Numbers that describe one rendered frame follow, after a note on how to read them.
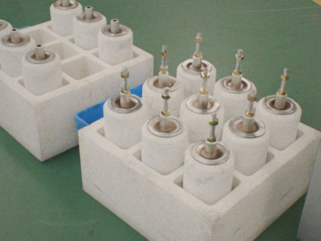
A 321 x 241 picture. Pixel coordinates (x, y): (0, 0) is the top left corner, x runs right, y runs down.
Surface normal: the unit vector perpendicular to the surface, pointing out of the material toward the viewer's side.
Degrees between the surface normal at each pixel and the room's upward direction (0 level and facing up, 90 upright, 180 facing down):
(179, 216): 90
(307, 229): 90
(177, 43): 0
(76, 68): 90
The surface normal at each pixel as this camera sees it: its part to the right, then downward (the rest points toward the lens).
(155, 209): -0.69, 0.40
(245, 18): 0.02, -0.82
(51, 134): 0.68, 0.44
